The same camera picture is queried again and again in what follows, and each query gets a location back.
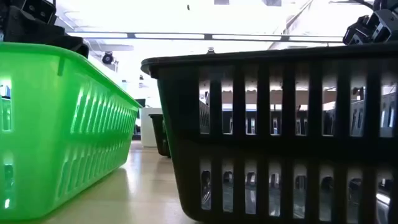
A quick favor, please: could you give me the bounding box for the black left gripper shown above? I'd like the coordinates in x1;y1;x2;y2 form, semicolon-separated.
0;0;90;58

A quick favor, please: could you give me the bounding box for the green slotted plastic basket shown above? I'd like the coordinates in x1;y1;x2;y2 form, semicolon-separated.
0;42;143;222

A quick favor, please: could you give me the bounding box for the black slotted plastic basket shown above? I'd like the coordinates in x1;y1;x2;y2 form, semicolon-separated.
141;42;398;224
148;113;171;158

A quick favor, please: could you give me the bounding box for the black ceiling spotlight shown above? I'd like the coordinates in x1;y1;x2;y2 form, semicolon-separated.
101;51;115;65

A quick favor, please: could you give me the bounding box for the long ceiling light strip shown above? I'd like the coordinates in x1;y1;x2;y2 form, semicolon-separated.
67;32;345;43

